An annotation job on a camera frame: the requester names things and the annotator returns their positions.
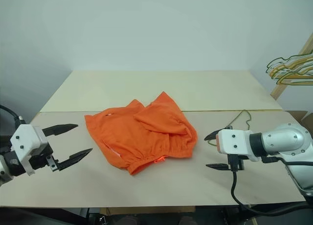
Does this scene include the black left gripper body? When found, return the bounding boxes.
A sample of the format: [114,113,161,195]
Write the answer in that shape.
[28,142,61,172]

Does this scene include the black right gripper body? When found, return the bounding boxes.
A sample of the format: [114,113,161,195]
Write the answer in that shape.
[226,153,246,173]

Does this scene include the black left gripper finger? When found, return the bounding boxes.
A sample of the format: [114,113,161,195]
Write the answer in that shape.
[42,123,79,138]
[57,148,94,172]

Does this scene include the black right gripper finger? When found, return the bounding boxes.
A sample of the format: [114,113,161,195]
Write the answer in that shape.
[205,162,229,172]
[203,130,224,141]

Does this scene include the orange shorts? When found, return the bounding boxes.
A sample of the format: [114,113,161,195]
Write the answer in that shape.
[84,90,199,177]

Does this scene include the wooden clothes rack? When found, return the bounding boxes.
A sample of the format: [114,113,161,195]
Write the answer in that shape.
[269,31,313,99]

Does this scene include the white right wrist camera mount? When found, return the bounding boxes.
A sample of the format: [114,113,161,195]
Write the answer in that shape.
[216,128,261,162]

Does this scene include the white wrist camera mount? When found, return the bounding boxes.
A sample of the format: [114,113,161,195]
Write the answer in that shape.
[10,124,48,176]
[216,128,261,162]

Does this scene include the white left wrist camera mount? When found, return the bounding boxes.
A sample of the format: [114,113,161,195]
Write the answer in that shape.
[10,124,48,176]

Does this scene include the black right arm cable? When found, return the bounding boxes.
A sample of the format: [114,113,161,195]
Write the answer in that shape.
[230,156,313,215]

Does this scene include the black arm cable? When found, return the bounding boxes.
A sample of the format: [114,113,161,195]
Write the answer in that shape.
[0,104,26,126]
[230,156,313,215]

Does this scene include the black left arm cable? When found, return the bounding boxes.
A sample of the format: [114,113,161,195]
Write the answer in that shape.
[0,104,26,126]

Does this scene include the light green wire hanger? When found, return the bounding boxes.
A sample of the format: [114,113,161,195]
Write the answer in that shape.
[276,70,313,87]

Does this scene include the bunch of wire hangers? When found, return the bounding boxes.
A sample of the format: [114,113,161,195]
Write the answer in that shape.
[269,60,313,80]

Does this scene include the dark green wire hanger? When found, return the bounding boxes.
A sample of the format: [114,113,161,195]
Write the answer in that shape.
[266,51,313,73]

